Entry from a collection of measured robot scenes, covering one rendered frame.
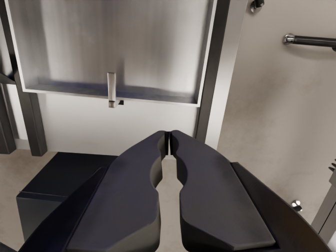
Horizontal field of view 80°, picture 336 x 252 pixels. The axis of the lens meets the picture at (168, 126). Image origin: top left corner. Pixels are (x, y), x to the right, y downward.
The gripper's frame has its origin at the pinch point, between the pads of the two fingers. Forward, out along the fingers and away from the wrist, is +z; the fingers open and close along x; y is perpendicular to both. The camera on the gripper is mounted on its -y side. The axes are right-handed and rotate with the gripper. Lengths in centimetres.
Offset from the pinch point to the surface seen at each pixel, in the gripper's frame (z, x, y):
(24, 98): 18.7, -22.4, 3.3
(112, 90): 16.4, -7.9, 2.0
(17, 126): 20.2, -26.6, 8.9
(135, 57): 20.8, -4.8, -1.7
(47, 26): 21.1, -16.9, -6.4
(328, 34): 109, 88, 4
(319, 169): 104, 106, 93
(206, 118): 18.4, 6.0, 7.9
